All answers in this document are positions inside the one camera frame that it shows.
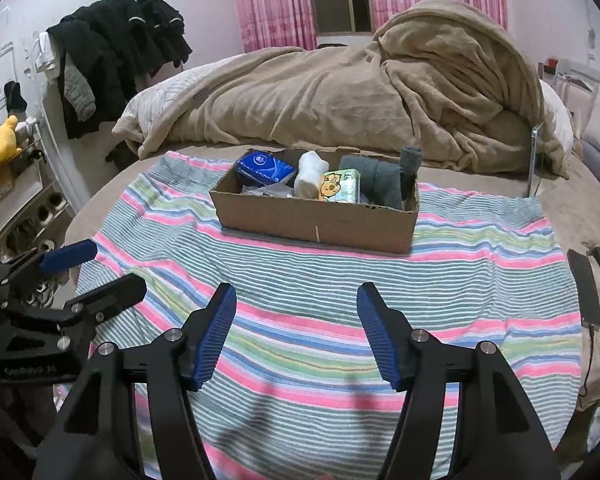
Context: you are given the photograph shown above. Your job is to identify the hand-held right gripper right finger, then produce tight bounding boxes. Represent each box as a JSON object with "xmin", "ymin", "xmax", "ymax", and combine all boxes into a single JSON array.
[{"xmin": 356, "ymin": 282, "xmax": 563, "ymax": 480}]

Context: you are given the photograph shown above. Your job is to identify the black charger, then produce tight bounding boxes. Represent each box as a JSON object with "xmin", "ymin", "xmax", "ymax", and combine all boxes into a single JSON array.
[{"xmin": 581, "ymin": 242, "xmax": 600, "ymax": 275}]

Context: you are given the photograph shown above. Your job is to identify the clear plastic bag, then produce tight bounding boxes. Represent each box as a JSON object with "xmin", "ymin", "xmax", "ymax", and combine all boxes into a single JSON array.
[{"xmin": 240, "ymin": 182, "xmax": 298, "ymax": 199}]

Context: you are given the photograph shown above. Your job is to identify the narrow pink curtain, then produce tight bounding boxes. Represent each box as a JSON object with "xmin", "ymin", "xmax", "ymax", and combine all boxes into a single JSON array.
[{"xmin": 228, "ymin": 0, "xmax": 317, "ymax": 53}]

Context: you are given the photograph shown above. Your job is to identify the striped pastel cloth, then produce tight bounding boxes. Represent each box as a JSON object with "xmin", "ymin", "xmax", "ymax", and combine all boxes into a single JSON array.
[{"xmin": 75, "ymin": 152, "xmax": 583, "ymax": 480}]

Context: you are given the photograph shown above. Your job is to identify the hanging white garment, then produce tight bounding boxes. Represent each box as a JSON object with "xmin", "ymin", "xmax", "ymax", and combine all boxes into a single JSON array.
[{"xmin": 35, "ymin": 30, "xmax": 62, "ymax": 83}]

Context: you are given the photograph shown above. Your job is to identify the white striped pillow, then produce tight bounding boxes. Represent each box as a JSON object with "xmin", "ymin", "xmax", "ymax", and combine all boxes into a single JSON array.
[{"xmin": 112, "ymin": 67, "xmax": 216, "ymax": 148}]

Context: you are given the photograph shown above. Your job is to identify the dark grey dotted socks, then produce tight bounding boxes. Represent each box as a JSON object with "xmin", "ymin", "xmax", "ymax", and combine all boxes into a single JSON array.
[{"xmin": 399, "ymin": 146, "xmax": 423, "ymax": 198}]

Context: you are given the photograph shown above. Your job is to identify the black phone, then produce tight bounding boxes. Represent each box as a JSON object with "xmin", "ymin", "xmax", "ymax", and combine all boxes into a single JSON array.
[{"xmin": 566, "ymin": 249, "xmax": 600, "ymax": 331}]

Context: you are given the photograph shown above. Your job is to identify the phone charging cable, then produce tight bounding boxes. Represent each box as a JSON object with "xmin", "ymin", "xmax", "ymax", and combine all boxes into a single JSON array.
[{"xmin": 577, "ymin": 327, "xmax": 599, "ymax": 398}]

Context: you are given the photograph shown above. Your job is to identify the yellow plush toy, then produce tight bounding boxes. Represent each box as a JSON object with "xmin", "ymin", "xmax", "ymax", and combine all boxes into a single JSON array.
[{"xmin": 0, "ymin": 115, "xmax": 23, "ymax": 168}]

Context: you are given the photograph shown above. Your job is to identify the beige fleece blanket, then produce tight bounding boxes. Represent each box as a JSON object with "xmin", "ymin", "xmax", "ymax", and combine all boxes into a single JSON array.
[{"xmin": 137, "ymin": 0, "xmax": 571, "ymax": 178}]

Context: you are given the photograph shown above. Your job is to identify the white shoe rack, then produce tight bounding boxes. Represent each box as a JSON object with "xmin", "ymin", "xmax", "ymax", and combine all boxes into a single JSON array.
[{"xmin": 0, "ymin": 157, "xmax": 76, "ymax": 306}]

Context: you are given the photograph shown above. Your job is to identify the cardboard box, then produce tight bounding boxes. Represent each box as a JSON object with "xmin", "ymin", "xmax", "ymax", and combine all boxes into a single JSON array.
[{"xmin": 209, "ymin": 146, "xmax": 421, "ymax": 256}]

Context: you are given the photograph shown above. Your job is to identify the blue tissue pack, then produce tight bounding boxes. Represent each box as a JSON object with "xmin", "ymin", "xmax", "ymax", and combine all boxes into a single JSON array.
[{"xmin": 235, "ymin": 150, "xmax": 298, "ymax": 186}]

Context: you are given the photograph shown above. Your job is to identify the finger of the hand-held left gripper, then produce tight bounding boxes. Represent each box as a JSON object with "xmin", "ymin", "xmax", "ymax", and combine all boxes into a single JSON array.
[
  {"xmin": 0, "ymin": 239, "xmax": 99, "ymax": 292},
  {"xmin": 64, "ymin": 274, "xmax": 148, "ymax": 331}
]

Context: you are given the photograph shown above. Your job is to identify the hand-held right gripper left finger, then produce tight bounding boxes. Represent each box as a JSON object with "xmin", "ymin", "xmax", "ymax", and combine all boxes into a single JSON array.
[{"xmin": 32, "ymin": 282, "xmax": 238, "ymax": 480}]

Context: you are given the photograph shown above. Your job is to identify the light grey sock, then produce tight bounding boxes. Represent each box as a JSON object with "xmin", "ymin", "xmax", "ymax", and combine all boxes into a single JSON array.
[{"xmin": 339, "ymin": 155, "xmax": 405, "ymax": 209}]

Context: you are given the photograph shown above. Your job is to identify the hanging black clothes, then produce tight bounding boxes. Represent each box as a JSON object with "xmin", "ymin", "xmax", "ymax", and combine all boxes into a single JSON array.
[{"xmin": 47, "ymin": 0, "xmax": 193, "ymax": 141}]

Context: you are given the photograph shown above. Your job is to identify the white socks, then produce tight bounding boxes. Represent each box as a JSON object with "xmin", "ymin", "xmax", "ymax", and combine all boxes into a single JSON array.
[{"xmin": 294, "ymin": 151, "xmax": 329, "ymax": 198}]

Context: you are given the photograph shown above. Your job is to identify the hanging grey garment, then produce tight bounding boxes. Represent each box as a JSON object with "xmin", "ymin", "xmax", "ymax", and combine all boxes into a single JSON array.
[{"xmin": 62, "ymin": 52, "xmax": 97, "ymax": 122}]

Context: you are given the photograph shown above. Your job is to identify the cartoon printed tissue pack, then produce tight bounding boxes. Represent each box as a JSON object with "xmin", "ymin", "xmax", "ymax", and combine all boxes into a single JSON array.
[{"xmin": 317, "ymin": 169, "xmax": 362, "ymax": 204}]

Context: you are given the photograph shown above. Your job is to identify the black cloth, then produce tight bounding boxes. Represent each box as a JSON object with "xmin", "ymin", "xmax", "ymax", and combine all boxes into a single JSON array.
[{"xmin": 105, "ymin": 140, "xmax": 131, "ymax": 171}]

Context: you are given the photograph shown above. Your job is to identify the metal bed frame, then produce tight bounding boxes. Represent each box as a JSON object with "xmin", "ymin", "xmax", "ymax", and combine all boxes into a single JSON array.
[{"xmin": 526, "ymin": 60, "xmax": 600, "ymax": 198}]

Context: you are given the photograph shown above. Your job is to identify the bed with brown sheet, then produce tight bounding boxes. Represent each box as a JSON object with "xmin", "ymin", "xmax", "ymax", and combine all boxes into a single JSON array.
[{"xmin": 65, "ymin": 47, "xmax": 600, "ymax": 411}]

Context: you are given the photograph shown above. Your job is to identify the hanging black sock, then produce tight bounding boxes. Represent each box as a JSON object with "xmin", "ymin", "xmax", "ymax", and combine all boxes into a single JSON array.
[{"xmin": 4, "ymin": 80, "xmax": 28, "ymax": 116}]

